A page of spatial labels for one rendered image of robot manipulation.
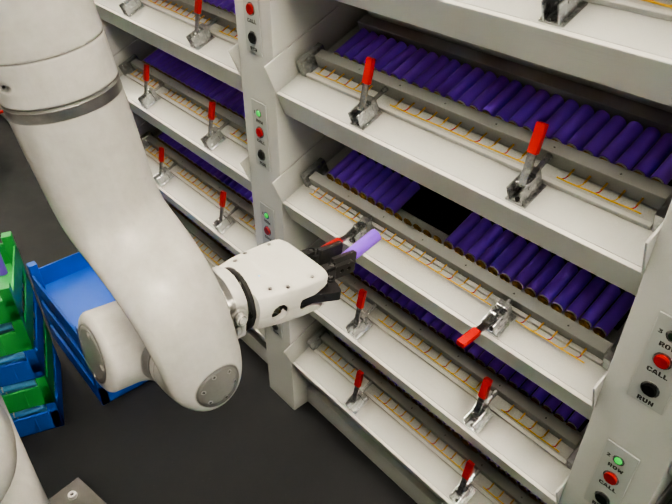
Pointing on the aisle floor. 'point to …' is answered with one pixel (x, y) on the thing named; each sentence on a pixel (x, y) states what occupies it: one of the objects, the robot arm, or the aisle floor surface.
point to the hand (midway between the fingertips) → (335, 260)
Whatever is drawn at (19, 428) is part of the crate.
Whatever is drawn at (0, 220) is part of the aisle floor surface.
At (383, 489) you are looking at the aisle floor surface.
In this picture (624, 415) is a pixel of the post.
